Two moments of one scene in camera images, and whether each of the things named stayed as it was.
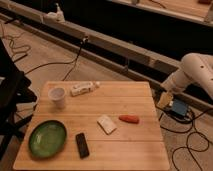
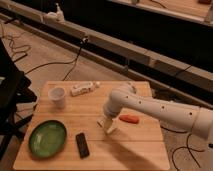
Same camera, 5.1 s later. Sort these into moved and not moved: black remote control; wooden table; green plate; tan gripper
Moved: tan gripper
Not moved: green plate; wooden table; black remote control
